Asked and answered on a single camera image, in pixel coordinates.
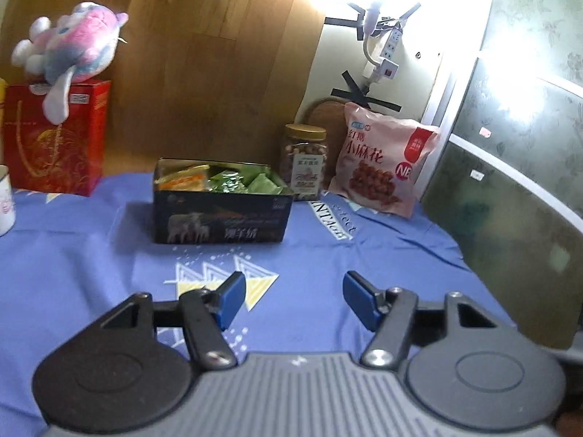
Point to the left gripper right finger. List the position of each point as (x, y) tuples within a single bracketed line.
[(456, 361)]

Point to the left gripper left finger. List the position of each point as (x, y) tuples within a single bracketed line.
[(138, 363)]

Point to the green roll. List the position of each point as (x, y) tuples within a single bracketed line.
[(235, 179)]

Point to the nut jar gold lid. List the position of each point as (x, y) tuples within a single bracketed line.
[(303, 160)]

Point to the round woven tray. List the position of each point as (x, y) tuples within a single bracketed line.
[(329, 114)]

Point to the green snack bar wrapper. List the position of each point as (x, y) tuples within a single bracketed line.
[(262, 184)]

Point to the white enamel mug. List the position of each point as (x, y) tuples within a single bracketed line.
[(7, 206)]

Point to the yellow duck plush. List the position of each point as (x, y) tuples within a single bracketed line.
[(3, 86)]

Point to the pink blue plush toy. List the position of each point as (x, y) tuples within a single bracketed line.
[(78, 47)]

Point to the red gift bag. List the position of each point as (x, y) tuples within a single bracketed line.
[(65, 158)]

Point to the pink fried twist bag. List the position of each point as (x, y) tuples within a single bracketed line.
[(380, 160)]

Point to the wooden board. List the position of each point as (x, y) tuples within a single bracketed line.
[(198, 79)]

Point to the gold clear snack packet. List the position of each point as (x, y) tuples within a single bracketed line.
[(192, 179)]

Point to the white power strip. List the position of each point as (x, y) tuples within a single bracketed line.
[(380, 38)]

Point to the black snack box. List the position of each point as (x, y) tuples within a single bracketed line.
[(189, 218)]

